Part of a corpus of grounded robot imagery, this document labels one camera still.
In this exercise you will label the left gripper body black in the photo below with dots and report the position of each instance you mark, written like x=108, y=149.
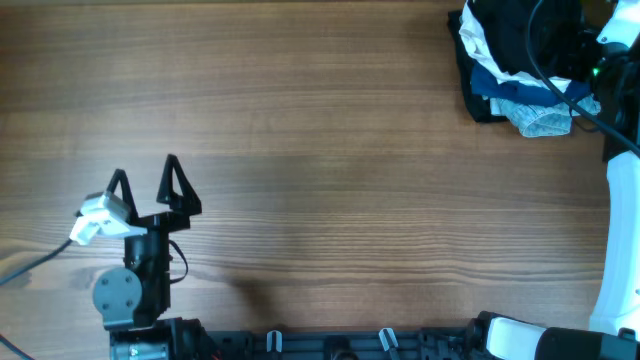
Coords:
x=155, y=243

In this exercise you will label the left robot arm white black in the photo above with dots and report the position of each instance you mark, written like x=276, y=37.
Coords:
x=132, y=298

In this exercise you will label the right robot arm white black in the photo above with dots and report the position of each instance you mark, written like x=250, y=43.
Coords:
x=613, y=331

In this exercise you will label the black folded garment in pile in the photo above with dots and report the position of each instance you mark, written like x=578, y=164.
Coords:
x=478, y=108

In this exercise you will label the navy blue folded garment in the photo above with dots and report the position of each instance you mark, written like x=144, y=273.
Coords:
x=484, y=83

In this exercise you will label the white t-shirt black lettering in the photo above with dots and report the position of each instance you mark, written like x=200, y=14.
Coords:
x=480, y=50

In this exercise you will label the grey denim folded garment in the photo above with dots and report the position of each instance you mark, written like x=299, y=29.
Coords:
x=534, y=121

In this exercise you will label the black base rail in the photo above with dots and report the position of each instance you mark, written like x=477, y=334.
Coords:
x=340, y=345

